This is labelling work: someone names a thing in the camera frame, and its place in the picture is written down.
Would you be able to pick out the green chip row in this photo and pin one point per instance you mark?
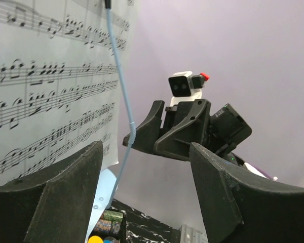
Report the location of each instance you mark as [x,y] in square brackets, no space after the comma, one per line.
[113,216]

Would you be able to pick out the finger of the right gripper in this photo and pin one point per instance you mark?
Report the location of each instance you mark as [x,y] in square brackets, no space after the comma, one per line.
[148,131]
[192,127]

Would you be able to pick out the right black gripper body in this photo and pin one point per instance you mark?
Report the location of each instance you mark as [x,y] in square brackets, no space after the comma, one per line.
[226,130]

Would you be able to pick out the sheet music page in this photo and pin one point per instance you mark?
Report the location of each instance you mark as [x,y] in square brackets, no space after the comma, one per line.
[58,84]

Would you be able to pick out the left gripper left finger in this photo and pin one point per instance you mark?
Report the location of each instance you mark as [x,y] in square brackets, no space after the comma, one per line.
[53,204]

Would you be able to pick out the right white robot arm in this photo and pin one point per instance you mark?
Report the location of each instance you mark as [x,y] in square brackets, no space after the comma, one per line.
[167,122]

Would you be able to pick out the left aluminium rail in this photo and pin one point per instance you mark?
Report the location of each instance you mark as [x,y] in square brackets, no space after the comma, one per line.
[191,235]

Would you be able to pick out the yellow dealer button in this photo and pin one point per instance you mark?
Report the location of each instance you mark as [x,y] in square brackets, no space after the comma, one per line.
[95,239]

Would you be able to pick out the black poker chip case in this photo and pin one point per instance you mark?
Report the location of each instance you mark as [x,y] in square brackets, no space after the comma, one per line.
[123,223]

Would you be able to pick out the blue music stand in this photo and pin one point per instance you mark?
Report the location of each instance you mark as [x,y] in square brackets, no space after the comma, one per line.
[108,182]

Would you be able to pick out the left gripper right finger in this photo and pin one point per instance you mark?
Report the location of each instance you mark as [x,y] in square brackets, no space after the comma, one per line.
[240,206]

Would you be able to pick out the blue white chip row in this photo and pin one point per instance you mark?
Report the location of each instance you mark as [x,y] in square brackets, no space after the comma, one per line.
[104,226]

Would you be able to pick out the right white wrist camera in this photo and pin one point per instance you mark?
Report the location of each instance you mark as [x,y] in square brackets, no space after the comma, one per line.
[186,87]

